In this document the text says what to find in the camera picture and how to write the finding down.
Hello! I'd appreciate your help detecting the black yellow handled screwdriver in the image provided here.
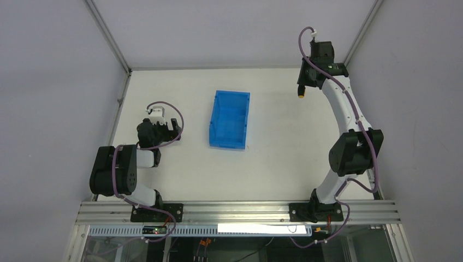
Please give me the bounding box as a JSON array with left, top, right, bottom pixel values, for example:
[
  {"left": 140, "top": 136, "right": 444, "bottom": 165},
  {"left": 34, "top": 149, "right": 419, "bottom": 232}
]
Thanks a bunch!
[{"left": 297, "top": 85, "right": 306, "bottom": 98}]

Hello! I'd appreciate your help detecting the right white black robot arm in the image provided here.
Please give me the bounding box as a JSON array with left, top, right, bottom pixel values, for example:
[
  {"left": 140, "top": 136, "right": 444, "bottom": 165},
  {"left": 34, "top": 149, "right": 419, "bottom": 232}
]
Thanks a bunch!
[{"left": 293, "top": 40, "right": 384, "bottom": 222}]

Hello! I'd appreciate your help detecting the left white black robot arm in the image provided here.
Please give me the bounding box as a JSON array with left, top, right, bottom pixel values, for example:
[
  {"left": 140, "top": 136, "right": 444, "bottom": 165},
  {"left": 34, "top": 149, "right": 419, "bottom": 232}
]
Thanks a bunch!
[{"left": 89, "top": 118, "right": 181, "bottom": 210}]

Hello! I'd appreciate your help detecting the blue plastic bin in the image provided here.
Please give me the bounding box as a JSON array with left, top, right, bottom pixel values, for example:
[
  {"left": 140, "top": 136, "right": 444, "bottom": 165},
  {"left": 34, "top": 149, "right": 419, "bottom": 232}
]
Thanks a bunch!
[{"left": 209, "top": 90, "right": 251, "bottom": 150}]

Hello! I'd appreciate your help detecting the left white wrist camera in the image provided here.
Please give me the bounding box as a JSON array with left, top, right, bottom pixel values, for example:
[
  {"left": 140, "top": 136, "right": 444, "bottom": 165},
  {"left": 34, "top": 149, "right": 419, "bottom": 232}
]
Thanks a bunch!
[{"left": 146, "top": 106, "right": 167, "bottom": 126}]

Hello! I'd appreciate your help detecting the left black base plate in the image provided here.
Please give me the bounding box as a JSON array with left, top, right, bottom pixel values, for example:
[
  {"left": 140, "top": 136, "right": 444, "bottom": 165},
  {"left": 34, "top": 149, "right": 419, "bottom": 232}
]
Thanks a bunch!
[{"left": 130, "top": 203, "right": 184, "bottom": 223}]

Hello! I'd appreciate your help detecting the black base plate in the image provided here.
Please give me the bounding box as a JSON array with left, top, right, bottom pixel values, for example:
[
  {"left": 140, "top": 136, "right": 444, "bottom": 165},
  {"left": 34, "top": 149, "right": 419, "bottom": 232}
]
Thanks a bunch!
[
  {"left": 288, "top": 202, "right": 344, "bottom": 223},
  {"left": 130, "top": 203, "right": 184, "bottom": 223}
]

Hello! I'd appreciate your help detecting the perforated cable duct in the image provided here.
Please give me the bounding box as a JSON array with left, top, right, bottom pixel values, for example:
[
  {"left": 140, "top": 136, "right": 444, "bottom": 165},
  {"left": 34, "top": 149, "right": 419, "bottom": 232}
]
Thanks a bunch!
[{"left": 89, "top": 223, "right": 312, "bottom": 237}]

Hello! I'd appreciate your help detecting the aluminium mounting rail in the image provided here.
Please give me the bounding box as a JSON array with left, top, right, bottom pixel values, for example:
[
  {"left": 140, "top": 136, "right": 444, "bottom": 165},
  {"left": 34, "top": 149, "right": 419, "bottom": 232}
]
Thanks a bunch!
[{"left": 75, "top": 200, "right": 401, "bottom": 225}]

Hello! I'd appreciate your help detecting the aluminium frame post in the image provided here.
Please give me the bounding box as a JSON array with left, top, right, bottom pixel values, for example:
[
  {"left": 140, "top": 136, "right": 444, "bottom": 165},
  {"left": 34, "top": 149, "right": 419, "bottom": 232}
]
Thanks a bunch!
[{"left": 84, "top": 0, "right": 132, "bottom": 75}]

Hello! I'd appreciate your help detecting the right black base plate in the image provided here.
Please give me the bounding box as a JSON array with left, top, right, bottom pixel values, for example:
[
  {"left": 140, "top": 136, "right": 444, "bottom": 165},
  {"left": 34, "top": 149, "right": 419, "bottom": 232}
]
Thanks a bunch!
[{"left": 288, "top": 202, "right": 344, "bottom": 223}]

